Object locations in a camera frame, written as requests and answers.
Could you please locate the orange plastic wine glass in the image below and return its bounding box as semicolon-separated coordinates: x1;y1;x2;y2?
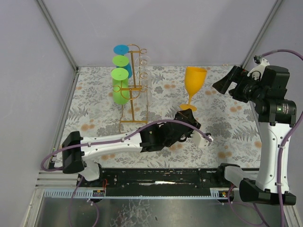
180;67;207;111

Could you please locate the green plastic wine glass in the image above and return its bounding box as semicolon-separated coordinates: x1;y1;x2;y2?
112;55;129;68
111;67;130;105

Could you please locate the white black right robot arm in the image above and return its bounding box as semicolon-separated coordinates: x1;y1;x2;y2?
213;66;297;206

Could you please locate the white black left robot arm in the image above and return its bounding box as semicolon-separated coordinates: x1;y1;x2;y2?
62;109;201;181

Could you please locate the front clear wine glass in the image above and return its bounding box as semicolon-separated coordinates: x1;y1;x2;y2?
140;85;152;106

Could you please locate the rear clear wine glass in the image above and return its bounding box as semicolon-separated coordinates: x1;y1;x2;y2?
135;55;151;70

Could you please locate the blue plastic wine glass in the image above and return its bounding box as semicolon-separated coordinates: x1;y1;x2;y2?
112;44;133;78

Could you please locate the floral patterned table mat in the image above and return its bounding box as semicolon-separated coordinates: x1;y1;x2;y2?
62;66;261;168

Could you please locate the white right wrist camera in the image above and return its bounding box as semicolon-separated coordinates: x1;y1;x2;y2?
248;55;270;80

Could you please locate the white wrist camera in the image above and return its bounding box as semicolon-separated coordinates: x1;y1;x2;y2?
248;55;270;80
192;131;214;148

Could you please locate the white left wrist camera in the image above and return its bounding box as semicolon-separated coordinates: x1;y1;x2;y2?
192;131;214;148

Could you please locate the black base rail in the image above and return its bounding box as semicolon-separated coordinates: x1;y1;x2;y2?
80;168;231;198

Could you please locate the gold wire wine glass rack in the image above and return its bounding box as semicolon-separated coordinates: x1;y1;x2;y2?
118;44;148;131

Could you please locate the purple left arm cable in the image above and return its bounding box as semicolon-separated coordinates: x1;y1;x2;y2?
41;119;211;227

